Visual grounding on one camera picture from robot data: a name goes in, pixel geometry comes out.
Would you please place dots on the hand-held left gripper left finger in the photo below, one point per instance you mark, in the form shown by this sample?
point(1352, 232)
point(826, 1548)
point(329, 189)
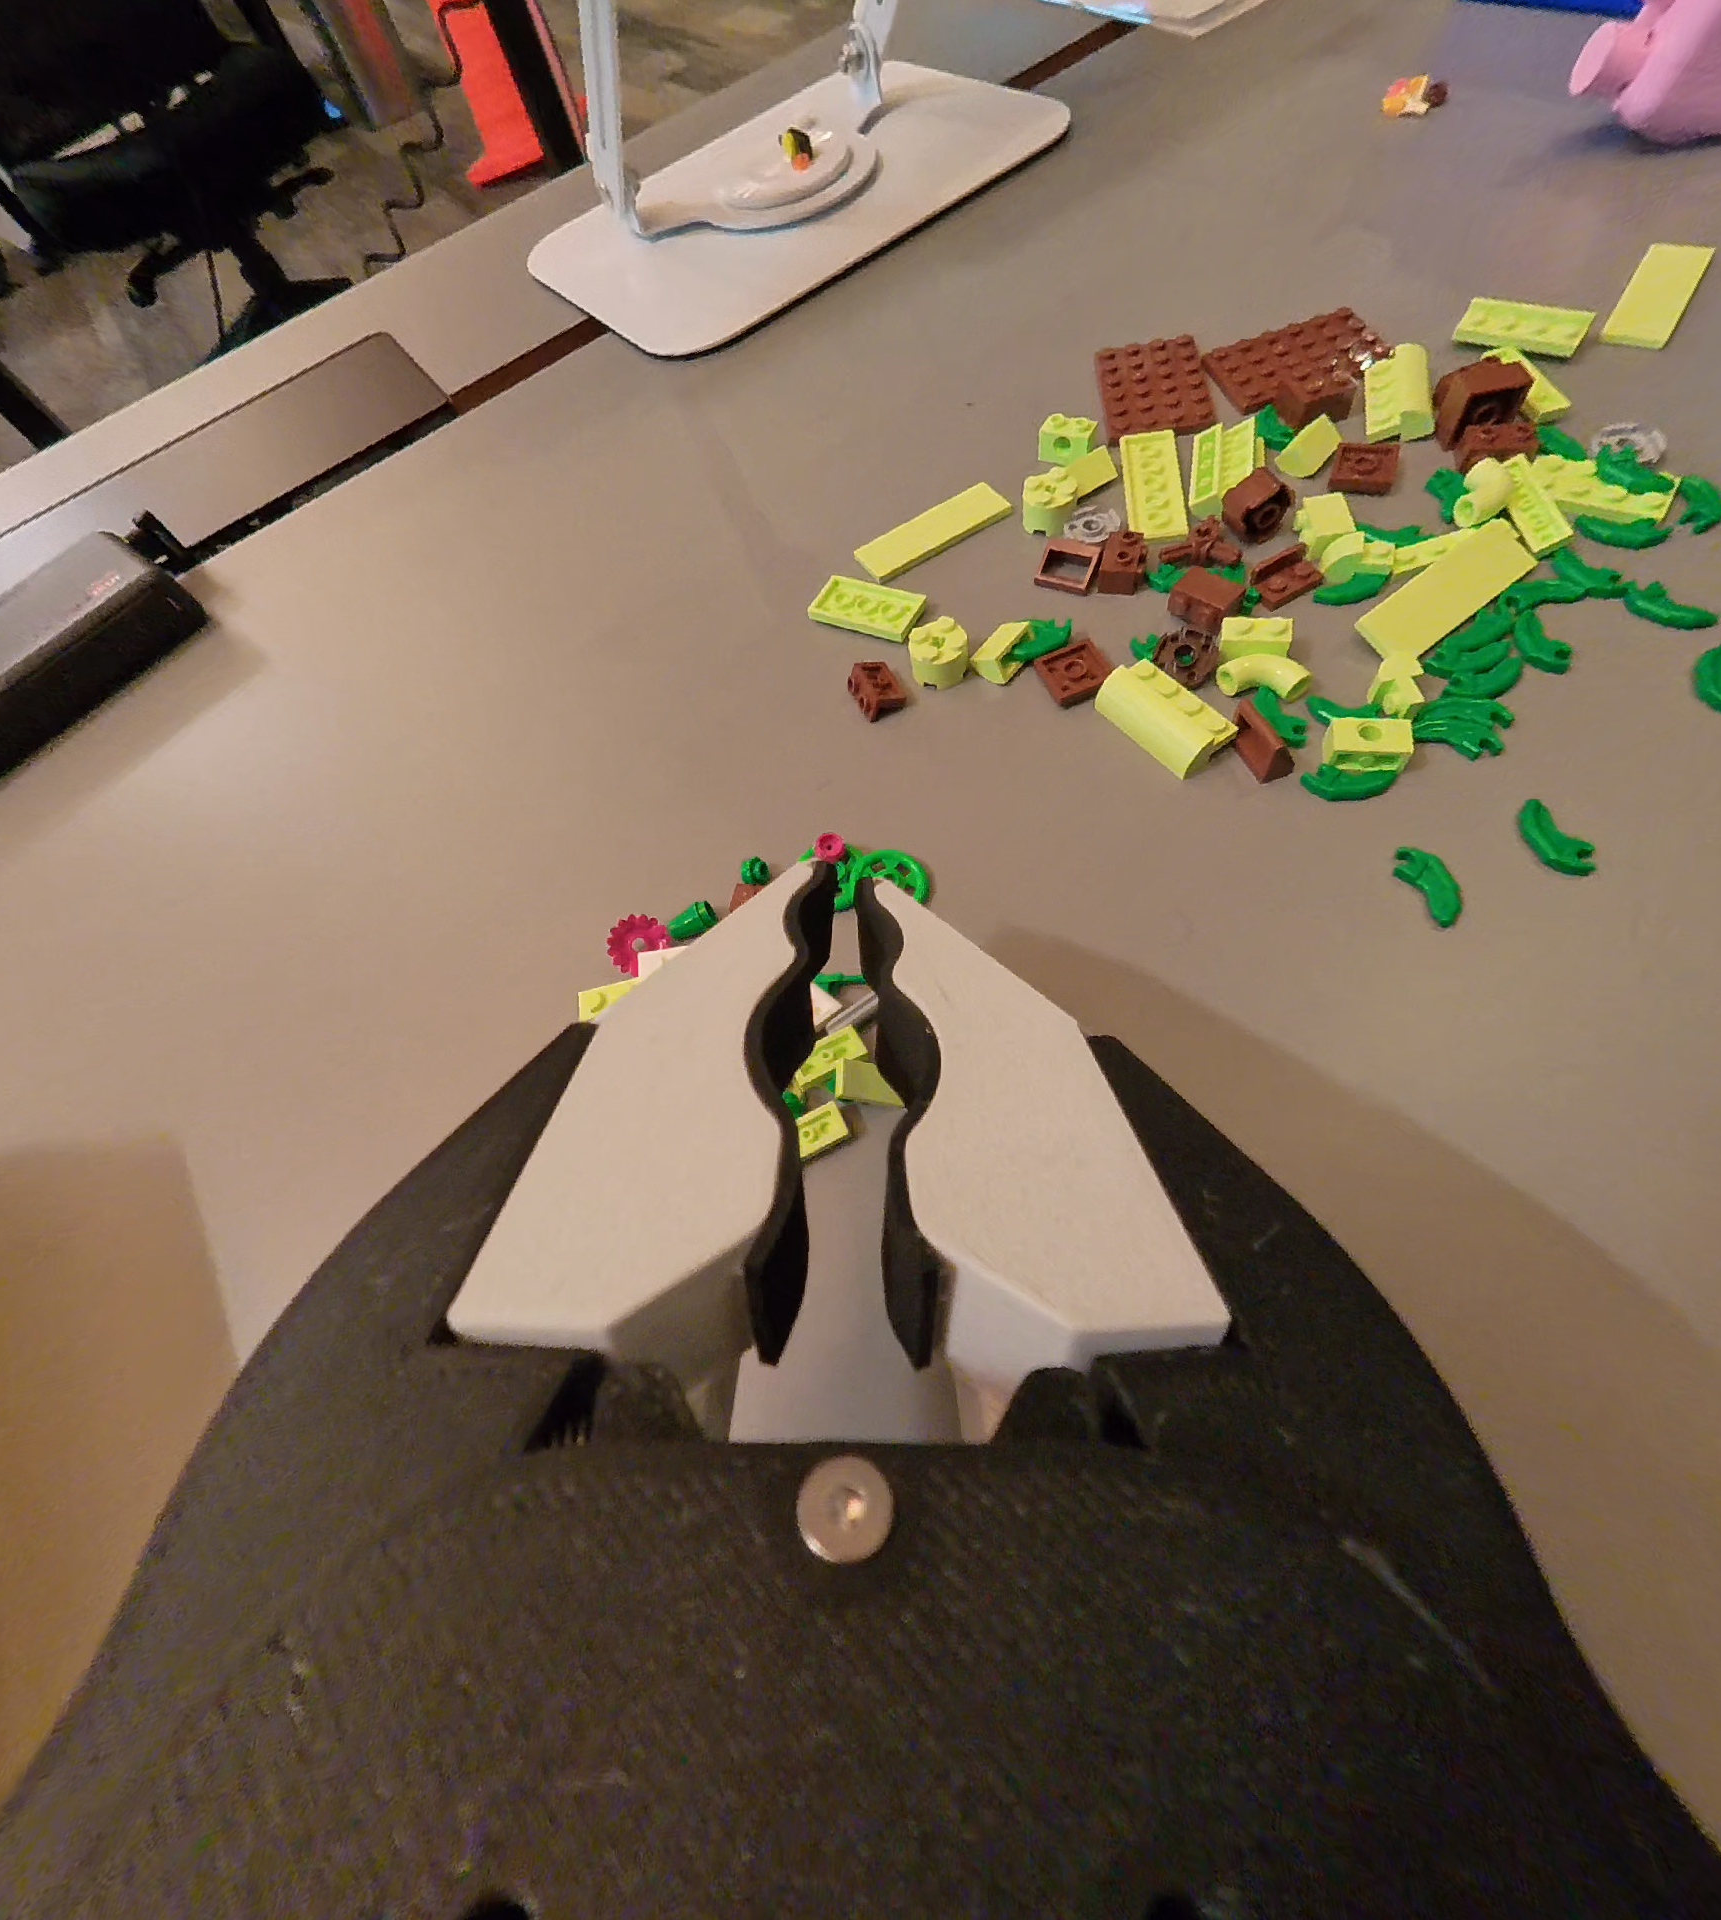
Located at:
point(608, 1203)

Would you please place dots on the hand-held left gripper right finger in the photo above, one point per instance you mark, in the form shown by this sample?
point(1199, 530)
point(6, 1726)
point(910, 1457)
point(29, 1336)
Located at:
point(1069, 1203)

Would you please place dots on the heap of small brick parts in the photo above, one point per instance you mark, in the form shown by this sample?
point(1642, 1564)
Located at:
point(824, 1133)

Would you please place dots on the pile of mixed toy bricks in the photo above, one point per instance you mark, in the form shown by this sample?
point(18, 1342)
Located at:
point(1252, 525)

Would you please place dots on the green spoked wheel piece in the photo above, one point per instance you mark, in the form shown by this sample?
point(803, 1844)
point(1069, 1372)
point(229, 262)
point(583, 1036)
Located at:
point(906, 870)
point(843, 889)

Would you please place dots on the black flat bar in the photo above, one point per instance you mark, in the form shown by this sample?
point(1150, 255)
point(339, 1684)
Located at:
point(38, 671)

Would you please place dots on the white lamp stand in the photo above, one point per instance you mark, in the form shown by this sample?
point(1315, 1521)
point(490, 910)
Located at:
point(834, 255)

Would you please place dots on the lime smooth tile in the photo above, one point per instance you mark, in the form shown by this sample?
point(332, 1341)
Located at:
point(1659, 296)

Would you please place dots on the orange floor sign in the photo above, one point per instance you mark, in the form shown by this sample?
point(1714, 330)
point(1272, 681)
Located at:
point(502, 108)

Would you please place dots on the black office chair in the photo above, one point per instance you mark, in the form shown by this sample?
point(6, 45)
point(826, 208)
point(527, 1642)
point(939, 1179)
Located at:
point(157, 178)

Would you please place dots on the small orange brick piece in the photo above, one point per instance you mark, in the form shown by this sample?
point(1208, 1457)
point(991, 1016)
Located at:
point(1410, 98)

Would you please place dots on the pink brick pot figure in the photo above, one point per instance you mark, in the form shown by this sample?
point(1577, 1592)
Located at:
point(1704, 65)

